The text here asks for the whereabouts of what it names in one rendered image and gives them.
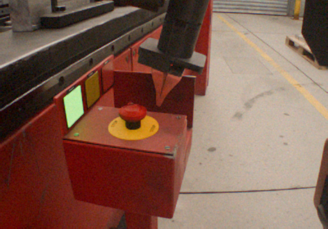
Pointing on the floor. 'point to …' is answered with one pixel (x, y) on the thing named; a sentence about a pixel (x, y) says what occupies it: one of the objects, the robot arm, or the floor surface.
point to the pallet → (302, 50)
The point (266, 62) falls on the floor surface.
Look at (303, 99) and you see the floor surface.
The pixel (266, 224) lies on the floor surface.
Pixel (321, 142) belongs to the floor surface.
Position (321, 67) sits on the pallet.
